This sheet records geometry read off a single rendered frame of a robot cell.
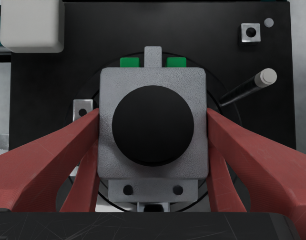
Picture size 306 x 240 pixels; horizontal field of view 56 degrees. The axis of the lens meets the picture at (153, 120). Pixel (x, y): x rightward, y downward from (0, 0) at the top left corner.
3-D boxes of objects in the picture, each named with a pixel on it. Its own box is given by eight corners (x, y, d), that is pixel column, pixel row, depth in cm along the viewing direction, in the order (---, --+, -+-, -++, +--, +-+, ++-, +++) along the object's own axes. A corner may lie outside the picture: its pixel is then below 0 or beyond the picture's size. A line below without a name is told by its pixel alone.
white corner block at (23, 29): (70, 59, 26) (56, 44, 22) (20, 59, 26) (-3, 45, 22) (71, 10, 27) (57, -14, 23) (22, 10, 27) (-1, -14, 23)
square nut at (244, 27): (256, 45, 25) (260, 42, 24) (238, 45, 25) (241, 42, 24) (256, 27, 25) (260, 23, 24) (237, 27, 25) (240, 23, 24)
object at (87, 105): (96, 127, 22) (93, 126, 20) (77, 127, 22) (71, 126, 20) (97, 101, 22) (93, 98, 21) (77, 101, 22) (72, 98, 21)
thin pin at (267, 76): (229, 105, 22) (278, 84, 14) (219, 105, 22) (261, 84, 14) (229, 95, 22) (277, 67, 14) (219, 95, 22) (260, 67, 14)
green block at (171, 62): (178, 90, 22) (186, 76, 17) (163, 90, 22) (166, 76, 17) (178, 75, 22) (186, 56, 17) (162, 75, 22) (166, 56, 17)
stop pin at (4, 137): (29, 148, 28) (9, 149, 24) (17, 148, 28) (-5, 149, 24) (29, 134, 28) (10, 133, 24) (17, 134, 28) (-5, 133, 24)
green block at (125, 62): (142, 91, 22) (139, 76, 17) (126, 91, 22) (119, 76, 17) (142, 75, 22) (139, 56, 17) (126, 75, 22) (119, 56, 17)
